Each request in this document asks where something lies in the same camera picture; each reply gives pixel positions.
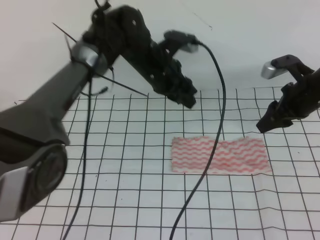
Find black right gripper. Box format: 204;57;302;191
256;72;320;133

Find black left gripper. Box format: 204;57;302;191
122;40;198;109

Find pink wavy striped towel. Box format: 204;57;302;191
171;136;272;175

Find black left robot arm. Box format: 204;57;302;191
0;3;198;222

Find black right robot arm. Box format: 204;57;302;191
256;70;320;133

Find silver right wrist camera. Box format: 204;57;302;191
260;54;316;83

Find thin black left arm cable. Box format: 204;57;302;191
61;0;116;240

